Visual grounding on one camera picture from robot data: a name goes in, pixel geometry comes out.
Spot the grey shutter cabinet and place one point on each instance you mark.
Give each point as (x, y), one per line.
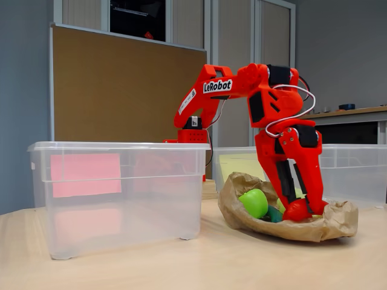
(272, 30)

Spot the orange clamp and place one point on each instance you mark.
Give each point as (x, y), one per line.
(170, 141)

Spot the yellow sticky note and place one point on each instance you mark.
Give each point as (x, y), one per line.
(239, 164)

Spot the wooden top side desk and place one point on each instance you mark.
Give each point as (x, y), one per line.
(347, 117)

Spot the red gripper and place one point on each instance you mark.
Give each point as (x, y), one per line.
(267, 147)

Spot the crumpled brown paper bag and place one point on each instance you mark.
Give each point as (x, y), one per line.
(272, 229)

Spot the pink sticky note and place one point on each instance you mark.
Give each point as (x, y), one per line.
(84, 175)

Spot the dark green toy cucumber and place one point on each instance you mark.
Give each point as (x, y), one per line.
(273, 215)

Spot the blue tape roll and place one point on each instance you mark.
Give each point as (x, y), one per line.
(346, 106)

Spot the red toy chili pepper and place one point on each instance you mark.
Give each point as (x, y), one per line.
(294, 213)

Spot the green toy apple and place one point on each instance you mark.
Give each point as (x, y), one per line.
(254, 202)

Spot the clear plastic bin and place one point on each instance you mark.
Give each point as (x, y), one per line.
(121, 211)
(353, 181)

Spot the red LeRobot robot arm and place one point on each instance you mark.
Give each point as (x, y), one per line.
(211, 99)

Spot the brown cork board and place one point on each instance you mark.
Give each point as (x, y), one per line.
(106, 90)

